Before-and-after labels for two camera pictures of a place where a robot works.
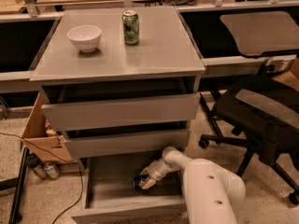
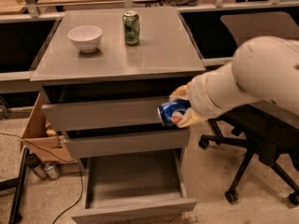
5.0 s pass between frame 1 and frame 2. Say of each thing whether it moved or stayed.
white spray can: stayed
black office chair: stayed
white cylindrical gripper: moved
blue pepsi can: moved
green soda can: stayed
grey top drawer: stayed
